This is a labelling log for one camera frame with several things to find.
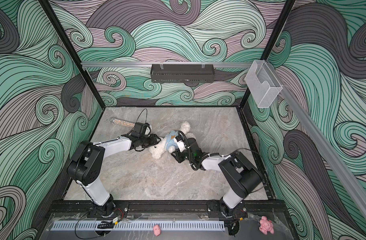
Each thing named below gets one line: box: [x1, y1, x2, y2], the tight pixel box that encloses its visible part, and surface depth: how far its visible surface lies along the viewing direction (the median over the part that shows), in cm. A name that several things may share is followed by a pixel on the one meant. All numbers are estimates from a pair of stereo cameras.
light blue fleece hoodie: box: [165, 130, 179, 151], surface depth 91 cm
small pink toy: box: [153, 224, 162, 237], surface depth 67 cm
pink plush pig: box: [259, 216, 275, 235], surface depth 68 cm
